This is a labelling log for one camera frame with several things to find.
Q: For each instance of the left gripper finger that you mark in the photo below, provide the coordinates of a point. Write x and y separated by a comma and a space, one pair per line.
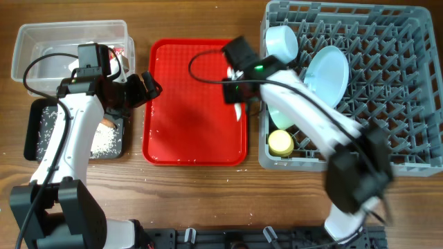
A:
148, 80
154, 93

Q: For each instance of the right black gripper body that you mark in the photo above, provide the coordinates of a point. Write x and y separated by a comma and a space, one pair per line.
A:
234, 93

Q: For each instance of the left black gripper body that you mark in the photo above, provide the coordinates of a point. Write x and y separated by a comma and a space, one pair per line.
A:
128, 94

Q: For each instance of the brown bread stick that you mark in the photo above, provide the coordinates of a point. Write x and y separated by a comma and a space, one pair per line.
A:
108, 123

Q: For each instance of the red snack wrapper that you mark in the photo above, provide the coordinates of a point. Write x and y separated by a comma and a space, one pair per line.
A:
117, 54

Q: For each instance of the white rice pile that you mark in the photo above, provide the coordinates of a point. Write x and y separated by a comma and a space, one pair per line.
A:
107, 143

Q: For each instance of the mint green bowl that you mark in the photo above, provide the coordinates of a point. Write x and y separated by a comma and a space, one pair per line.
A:
279, 119

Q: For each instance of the white napkin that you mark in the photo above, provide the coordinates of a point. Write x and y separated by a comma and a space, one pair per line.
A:
73, 66

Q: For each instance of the light blue rice bowl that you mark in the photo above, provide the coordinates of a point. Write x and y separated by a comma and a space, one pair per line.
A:
281, 42

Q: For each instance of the yellow plastic cup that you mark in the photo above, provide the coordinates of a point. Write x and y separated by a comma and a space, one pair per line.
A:
280, 143

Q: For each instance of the large light blue plate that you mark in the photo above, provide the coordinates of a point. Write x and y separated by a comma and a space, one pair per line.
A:
328, 75

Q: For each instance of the white plastic spoon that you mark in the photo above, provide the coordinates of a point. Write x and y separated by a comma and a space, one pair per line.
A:
238, 111

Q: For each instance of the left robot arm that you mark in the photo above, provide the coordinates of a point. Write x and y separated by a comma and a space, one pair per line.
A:
55, 209

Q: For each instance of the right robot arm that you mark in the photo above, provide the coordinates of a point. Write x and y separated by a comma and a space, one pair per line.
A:
359, 169

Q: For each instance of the black waste tray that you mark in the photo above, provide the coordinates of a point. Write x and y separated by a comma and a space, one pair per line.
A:
34, 117

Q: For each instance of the grey dishwasher rack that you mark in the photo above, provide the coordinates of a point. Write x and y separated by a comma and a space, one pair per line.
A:
395, 76

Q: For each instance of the red serving tray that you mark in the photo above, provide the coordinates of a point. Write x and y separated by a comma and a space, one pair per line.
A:
189, 124

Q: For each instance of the clear plastic bin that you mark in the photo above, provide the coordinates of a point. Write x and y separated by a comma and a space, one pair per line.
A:
36, 40

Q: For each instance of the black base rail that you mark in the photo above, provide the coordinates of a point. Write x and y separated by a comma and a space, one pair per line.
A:
369, 237

